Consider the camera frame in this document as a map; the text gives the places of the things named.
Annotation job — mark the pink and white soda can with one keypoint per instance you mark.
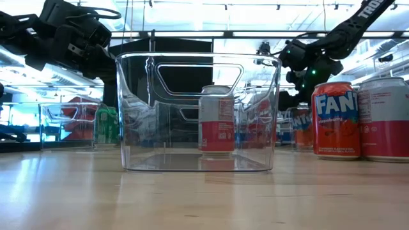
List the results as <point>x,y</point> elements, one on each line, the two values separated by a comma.
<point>383,134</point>
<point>216,134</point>

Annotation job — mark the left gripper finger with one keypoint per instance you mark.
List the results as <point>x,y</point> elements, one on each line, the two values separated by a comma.
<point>102,68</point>

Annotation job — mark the black metal table frame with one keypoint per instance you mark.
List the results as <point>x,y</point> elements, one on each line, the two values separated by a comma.
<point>19,147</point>

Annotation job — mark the black security camera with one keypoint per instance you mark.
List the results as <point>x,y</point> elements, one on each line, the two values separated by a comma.
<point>386,58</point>

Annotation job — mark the red storage rack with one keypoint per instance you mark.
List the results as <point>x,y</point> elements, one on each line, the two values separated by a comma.
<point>83,127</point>

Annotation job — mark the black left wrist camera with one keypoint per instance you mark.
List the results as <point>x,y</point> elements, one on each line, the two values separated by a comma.
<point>97,32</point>

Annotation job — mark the black hanging ceiling camera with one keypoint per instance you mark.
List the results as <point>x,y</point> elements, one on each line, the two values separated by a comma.
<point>263,48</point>

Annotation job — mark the red Fanta soda can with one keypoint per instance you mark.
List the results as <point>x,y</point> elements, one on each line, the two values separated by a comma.
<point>335,134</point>
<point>303,134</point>

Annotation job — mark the green Sprite soda can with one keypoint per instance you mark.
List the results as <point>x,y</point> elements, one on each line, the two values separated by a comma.
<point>107,127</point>

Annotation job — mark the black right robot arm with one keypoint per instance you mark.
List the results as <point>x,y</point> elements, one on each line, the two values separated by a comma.
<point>351,28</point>

